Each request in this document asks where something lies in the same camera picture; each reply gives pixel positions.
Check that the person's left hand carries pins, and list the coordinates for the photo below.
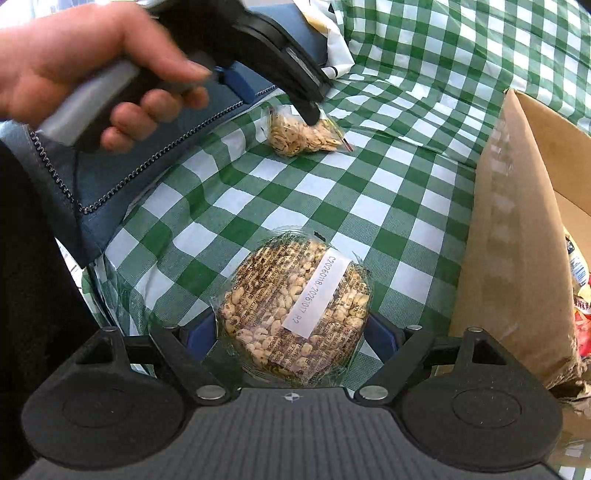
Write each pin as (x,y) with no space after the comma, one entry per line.
(69,50)

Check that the cardboard box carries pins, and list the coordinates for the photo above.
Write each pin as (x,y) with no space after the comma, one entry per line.
(508,254)

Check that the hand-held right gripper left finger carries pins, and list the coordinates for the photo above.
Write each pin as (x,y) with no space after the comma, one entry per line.
(201,337)

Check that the small clear bag of crackers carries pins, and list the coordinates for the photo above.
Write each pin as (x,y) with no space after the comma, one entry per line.
(295,136)

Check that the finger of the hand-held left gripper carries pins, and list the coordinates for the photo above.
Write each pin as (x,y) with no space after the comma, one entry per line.
(300,78)

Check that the green checked cloth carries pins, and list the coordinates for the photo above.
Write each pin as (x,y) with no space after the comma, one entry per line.
(369,184)

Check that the person's dark clothing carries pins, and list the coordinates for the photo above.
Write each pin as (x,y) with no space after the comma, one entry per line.
(27,277)

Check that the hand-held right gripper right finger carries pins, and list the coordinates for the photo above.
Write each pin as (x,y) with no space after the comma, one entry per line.
(383,334)

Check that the blue sofa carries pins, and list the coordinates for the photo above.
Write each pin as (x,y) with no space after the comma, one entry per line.
(115,175)

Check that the round puffed grain cake packet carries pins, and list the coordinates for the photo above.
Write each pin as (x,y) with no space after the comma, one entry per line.
(277,300)

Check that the white and blue snack packet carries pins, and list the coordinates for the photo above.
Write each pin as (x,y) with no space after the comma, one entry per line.
(579,263)

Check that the red and yellow snack packet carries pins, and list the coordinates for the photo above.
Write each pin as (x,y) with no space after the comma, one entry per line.
(582,323)

